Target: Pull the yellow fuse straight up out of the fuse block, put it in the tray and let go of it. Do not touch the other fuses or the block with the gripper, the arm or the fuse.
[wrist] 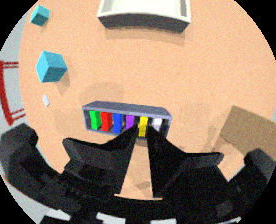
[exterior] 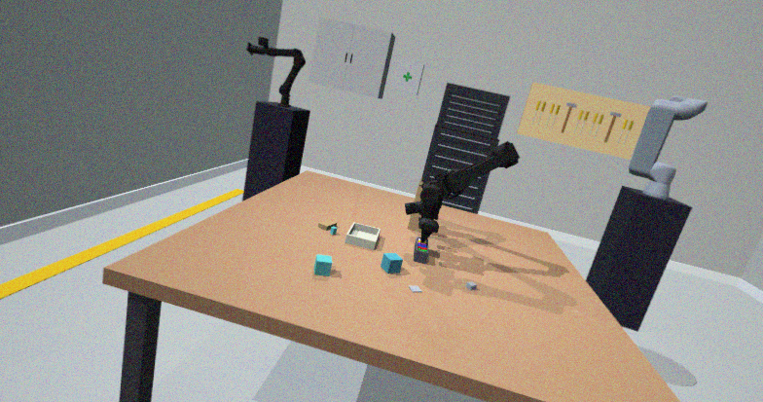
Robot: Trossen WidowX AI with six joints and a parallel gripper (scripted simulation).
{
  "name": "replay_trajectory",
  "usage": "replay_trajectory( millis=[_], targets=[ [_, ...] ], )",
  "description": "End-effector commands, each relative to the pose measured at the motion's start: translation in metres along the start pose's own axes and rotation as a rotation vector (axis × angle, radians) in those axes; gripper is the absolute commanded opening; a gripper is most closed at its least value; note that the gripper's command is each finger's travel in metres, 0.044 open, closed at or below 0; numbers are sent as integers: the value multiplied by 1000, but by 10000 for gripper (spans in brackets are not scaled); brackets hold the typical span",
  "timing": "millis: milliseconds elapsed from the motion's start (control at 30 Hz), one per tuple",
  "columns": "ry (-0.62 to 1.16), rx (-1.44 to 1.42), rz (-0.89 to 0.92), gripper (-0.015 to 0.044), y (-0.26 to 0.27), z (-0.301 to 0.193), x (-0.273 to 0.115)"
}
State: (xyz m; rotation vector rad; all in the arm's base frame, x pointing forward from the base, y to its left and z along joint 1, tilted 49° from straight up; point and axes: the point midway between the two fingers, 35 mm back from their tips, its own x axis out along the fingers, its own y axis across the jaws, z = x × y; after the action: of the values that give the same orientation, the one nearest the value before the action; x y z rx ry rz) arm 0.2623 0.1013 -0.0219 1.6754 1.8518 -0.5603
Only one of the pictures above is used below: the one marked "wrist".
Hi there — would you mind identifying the white fuse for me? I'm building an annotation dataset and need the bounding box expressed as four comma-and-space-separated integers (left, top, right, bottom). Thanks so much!
151, 119, 162, 132

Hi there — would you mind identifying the teal cube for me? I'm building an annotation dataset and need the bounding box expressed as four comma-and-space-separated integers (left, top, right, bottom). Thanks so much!
30, 4, 50, 27

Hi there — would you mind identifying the light blue cube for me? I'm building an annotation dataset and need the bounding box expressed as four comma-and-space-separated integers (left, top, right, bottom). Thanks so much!
36, 51, 67, 83

